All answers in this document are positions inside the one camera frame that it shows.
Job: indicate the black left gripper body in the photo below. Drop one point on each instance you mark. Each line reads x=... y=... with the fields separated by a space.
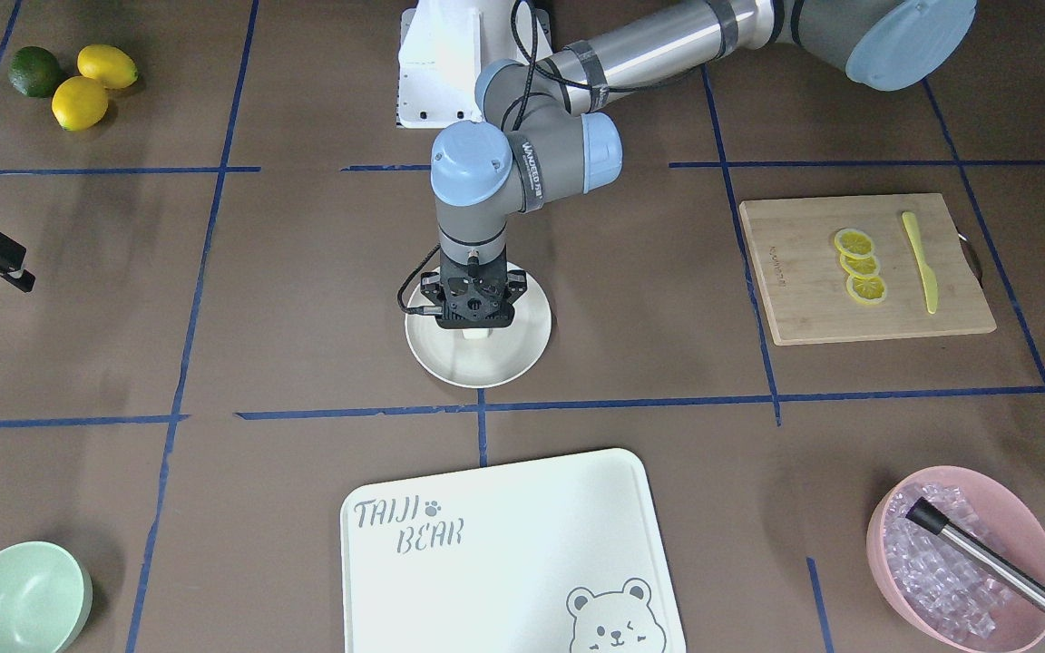
x=517 y=287

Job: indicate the cream round plate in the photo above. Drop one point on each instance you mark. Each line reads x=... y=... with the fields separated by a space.
x=480 y=364

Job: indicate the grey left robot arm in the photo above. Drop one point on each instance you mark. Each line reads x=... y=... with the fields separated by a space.
x=543 y=135

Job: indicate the white bear-print tray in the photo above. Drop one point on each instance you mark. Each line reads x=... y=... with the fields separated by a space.
x=561 y=554

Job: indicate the yellow lemon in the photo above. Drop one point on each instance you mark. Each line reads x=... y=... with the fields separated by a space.
x=108 y=65
x=79 y=103

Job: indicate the green lime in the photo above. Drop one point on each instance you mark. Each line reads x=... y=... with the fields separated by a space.
x=35 y=72

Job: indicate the green bowl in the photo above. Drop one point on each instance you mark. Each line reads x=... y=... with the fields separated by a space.
x=46 y=596

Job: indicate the bamboo cutting board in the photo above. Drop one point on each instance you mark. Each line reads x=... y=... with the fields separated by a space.
x=802 y=288

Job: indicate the lemon slice far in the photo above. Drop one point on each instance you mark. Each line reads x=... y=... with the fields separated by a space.
x=854 y=243

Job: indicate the lemon slice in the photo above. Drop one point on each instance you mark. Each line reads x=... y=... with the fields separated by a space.
x=865 y=267
x=854 y=243
x=867 y=291

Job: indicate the lemon slice middle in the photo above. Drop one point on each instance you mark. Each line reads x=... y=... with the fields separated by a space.
x=865 y=267

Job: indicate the lemon slice near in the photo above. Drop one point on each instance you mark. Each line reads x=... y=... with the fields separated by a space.
x=867 y=291

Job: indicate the pink bowl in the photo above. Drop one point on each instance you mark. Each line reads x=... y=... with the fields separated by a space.
x=1015 y=533

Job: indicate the clear ice cubes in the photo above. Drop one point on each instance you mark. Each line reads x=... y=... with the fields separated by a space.
x=948 y=591

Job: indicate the steel muddler black tip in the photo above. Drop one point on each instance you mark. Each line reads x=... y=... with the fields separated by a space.
x=924 y=514

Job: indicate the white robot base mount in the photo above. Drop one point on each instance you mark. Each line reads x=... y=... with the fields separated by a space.
x=444 y=47

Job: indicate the metal cutting board handle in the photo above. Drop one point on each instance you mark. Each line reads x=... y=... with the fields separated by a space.
x=973 y=260

